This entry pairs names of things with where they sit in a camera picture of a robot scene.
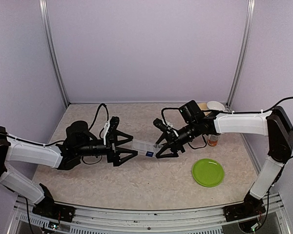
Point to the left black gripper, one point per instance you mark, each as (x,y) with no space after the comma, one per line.
(113,157)

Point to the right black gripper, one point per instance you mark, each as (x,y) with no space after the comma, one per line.
(173,143)

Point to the left aluminium frame post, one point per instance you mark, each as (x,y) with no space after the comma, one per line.
(52,52)

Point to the aluminium frame post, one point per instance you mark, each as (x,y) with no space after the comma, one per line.
(52,52)
(242,52)

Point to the right aluminium frame post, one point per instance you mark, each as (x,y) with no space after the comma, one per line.
(242,52)

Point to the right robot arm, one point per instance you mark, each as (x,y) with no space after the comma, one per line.
(273,124)

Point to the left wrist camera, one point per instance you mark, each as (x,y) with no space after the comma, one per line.
(110,126)

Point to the front aluminium rail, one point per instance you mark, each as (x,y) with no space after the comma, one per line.
(206,220)

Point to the green plate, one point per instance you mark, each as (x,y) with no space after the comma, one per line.
(208,172)

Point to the white bowl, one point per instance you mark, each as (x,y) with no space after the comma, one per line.
(215,106)

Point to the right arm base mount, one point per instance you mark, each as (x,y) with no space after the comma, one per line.
(250,206)

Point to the clear plastic pill organizer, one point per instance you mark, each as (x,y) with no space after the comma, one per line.
(145,148)

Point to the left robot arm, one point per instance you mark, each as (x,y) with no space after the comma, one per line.
(61,155)

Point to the round wooden plate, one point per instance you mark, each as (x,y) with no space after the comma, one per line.
(202,106)

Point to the orange pill bottle grey cap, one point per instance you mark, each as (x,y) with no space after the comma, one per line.
(213,139)

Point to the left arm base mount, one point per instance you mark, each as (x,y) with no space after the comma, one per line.
(50,209)

